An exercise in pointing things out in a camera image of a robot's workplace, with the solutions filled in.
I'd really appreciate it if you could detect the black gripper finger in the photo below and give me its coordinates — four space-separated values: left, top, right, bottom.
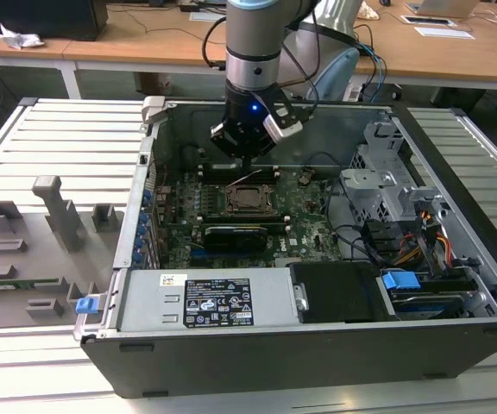
210 122 250 171
245 129 277 171

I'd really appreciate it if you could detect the silver square CPU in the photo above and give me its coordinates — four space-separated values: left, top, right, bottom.
232 191 267 211

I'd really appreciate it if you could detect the black RAM slot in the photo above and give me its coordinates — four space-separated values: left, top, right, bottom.
198 161 279 174
193 213 291 226
198 170 280 185
195 221 293 235

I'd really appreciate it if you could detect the CPU socket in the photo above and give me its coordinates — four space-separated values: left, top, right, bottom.
223 183 278 218

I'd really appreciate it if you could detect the brown cardboard box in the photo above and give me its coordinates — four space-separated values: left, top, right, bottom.
137 72 174 94

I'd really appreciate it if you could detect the wooden desk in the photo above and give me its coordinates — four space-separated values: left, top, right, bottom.
0 3 108 101
62 0 497 104

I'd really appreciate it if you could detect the white paper sheet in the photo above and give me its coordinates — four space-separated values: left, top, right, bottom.
189 11 228 23
413 25 476 41

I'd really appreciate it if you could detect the grey metal drive cage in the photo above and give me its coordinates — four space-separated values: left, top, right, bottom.
339 120 448 226

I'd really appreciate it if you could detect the green motherboard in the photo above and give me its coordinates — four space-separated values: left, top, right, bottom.
153 166 347 271

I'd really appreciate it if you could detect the beige crumpled lump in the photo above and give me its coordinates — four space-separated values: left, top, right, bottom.
357 0 381 21

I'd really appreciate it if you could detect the black plastic shroud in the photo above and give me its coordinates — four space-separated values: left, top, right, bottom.
289 261 399 324

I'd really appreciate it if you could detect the grey power supply, black label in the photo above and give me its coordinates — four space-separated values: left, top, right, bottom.
116 269 300 333

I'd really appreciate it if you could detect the hard disk in blue carrier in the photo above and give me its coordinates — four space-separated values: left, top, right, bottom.
380 267 479 323

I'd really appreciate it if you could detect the white-framed tablet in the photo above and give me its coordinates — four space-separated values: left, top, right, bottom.
400 14 459 28

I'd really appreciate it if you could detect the blue plastic case latch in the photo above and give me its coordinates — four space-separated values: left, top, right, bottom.
75 296 102 316

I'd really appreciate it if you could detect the black open PC case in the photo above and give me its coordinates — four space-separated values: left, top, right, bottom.
72 95 497 400

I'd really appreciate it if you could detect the silver laptop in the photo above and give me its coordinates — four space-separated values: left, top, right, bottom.
405 0 479 20

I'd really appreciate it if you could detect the black computer box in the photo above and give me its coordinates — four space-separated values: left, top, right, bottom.
0 0 110 42

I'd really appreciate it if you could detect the crumpled white paper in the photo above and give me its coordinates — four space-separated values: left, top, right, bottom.
0 22 47 51

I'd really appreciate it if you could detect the grey parts rack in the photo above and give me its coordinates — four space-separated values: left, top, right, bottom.
0 174 123 331

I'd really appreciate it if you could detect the green RAM stick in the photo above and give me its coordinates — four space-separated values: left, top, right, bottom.
0 279 60 290

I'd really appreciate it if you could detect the white wrist camera, black bracket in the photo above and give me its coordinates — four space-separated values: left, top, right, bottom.
261 92 305 143

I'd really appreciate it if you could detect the blue cable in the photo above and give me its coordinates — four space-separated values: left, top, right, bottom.
358 41 390 104

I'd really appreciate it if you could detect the yellow red wire bundle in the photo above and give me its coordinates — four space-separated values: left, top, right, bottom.
395 206 457 271

